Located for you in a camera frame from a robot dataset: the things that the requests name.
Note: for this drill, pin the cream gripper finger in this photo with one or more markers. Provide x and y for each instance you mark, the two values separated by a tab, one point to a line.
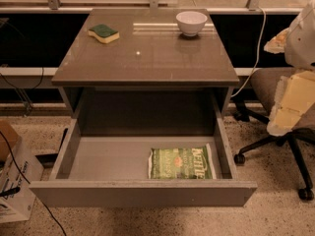
277	44
293	98

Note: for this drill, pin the green jalapeno chip bag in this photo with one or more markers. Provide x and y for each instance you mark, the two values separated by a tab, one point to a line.
182	163

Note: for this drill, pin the open grey top drawer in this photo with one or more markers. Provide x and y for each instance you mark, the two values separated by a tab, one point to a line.
104	159

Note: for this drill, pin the green yellow sponge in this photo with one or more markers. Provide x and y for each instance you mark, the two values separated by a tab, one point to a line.
103	33

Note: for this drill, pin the grey cabinet with counter top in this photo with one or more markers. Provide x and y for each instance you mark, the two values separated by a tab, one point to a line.
150	56

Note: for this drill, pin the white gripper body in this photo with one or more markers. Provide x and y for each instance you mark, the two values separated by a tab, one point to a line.
301	41

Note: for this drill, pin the black office chair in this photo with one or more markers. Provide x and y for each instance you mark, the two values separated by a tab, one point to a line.
264	83

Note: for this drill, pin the white ceramic bowl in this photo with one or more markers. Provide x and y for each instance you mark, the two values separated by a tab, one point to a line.
190	22

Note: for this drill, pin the white cardboard box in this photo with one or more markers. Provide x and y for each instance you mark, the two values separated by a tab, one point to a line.
19	170

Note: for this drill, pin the white window ledge rail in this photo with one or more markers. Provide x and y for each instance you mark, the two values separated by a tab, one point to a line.
26	78

